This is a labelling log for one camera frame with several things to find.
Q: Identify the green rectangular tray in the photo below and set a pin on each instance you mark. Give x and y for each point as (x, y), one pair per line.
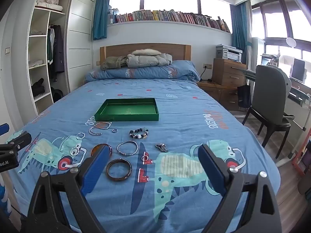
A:
(126, 109)

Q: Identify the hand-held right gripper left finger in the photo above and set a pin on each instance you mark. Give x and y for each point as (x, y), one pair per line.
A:
(94, 167)

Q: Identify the white wardrobe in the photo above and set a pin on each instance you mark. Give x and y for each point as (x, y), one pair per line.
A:
(80, 41)

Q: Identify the blue curtain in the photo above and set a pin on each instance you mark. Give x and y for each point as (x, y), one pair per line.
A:
(100, 19)
(239, 29)

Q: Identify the white furry pillow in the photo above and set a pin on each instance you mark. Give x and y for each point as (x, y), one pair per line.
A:
(145, 52)

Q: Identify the white printer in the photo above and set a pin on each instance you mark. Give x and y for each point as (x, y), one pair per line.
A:
(229, 53)

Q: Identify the wooden chest of drawers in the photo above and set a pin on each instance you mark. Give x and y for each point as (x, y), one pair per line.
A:
(227, 74)

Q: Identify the silver bangle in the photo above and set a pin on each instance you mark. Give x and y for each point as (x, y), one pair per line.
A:
(121, 144)

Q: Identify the olive green jacket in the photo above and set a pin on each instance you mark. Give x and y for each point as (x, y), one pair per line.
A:
(111, 62)

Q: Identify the wall power outlet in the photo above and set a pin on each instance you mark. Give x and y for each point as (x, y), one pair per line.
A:
(207, 66)

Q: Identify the blue pillow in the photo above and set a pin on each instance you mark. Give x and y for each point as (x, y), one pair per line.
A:
(150, 72)

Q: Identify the grey down jacket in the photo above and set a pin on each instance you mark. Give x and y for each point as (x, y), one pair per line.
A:
(148, 60)

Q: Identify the hanging dark clothes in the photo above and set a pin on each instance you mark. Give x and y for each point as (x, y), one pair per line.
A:
(57, 48)

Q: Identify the round white lamp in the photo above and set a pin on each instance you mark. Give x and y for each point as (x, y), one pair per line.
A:
(291, 42)

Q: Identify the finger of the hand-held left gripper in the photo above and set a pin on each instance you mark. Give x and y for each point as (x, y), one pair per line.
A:
(17, 142)
(4, 129)

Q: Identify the dark brown bangle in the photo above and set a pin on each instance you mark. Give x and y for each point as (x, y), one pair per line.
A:
(110, 174)

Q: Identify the wooden nightstand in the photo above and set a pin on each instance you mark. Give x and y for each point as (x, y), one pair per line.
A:
(218, 92)

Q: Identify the wooden headboard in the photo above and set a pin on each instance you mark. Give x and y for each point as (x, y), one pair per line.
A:
(175, 52)

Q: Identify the white folded clothing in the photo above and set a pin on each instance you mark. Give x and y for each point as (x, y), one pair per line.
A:
(36, 63)

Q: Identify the blue dinosaur print blanket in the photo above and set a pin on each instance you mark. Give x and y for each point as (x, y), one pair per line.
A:
(182, 116)

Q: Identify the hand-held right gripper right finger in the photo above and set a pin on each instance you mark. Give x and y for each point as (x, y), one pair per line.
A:
(211, 170)

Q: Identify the black folded clothing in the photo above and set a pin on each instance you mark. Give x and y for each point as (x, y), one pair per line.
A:
(37, 88)

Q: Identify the amber bangle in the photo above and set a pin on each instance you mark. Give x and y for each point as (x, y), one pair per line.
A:
(95, 147)

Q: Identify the black bag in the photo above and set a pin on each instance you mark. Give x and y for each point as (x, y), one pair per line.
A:
(243, 97)

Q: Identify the wall light switch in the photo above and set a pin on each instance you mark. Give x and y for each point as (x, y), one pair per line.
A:
(7, 50)

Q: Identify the tablet on stand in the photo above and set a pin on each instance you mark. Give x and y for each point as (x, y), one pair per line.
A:
(298, 70)

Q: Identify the grey chair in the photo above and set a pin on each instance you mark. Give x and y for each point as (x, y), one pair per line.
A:
(269, 89)

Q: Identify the row of books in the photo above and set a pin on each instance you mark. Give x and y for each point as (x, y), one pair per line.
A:
(170, 16)

